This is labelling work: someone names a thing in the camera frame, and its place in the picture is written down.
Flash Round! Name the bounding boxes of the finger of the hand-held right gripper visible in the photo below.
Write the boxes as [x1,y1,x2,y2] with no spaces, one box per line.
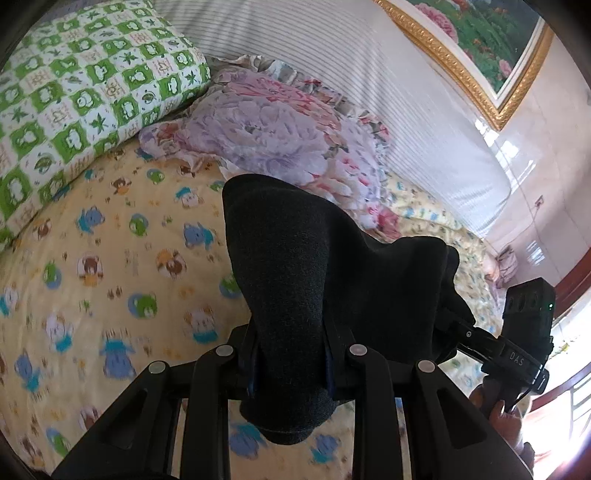
[434,308,505,366]

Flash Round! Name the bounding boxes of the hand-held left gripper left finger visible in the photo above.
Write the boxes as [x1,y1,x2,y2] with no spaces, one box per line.
[51,323,259,480]

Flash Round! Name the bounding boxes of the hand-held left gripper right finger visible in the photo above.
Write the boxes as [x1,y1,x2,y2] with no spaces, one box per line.
[323,318,533,480]

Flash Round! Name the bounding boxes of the black pants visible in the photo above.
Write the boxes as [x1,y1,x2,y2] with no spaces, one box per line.
[222,173,476,446]

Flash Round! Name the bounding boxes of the person's right hand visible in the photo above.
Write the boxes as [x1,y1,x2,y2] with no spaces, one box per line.
[468,382,536,472]

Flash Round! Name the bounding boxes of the yellow cartoon bear bedsheet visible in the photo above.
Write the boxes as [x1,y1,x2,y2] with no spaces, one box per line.
[0,148,509,476]

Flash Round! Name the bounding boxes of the pink purple floral pillow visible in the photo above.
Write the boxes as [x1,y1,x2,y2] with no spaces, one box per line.
[139,55,402,241]

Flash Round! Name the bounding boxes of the white striped headboard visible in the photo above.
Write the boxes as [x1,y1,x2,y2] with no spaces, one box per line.
[152,0,513,241]

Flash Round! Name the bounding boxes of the gold framed flower painting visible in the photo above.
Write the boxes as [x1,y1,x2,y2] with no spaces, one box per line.
[374,0,555,132]

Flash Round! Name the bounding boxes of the green checked pillow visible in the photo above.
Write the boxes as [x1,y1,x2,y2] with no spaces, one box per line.
[0,0,212,251]

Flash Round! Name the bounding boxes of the brown wooden door frame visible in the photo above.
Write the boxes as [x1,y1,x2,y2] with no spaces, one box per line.
[549,247,591,326]

